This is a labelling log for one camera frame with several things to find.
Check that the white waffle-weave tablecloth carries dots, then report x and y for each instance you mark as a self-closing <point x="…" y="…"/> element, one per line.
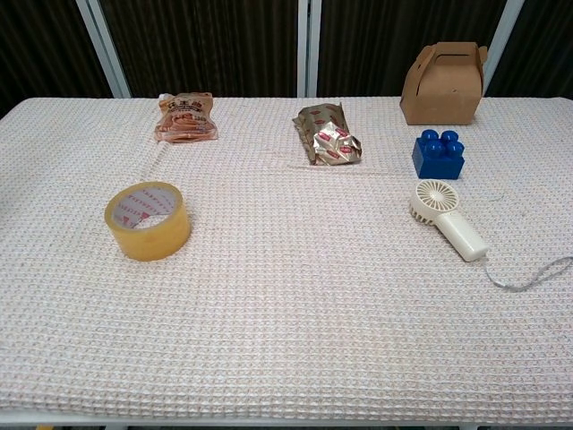
<point x="286" y="291"/>

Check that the cream white handheld fan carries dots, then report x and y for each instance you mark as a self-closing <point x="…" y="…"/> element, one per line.
<point x="456" y="228"/>

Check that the gold foil snack packet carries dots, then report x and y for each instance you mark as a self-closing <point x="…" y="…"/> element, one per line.
<point x="329" y="141"/>

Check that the clear packing tape roll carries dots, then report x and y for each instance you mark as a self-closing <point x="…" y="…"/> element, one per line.
<point x="150" y="224"/>

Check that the orange snack bag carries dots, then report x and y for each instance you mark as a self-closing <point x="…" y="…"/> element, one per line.
<point x="185" y="118"/>

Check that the blue plastic building block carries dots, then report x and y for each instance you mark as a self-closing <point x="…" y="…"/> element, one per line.
<point x="436" y="163"/>

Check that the brown cardboard gable box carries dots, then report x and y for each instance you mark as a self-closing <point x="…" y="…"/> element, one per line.
<point x="443" y="89"/>

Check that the white metal frame post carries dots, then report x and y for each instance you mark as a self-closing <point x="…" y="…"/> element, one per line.
<point x="503" y="40"/>
<point x="105" y="49"/>
<point x="309" y="47"/>

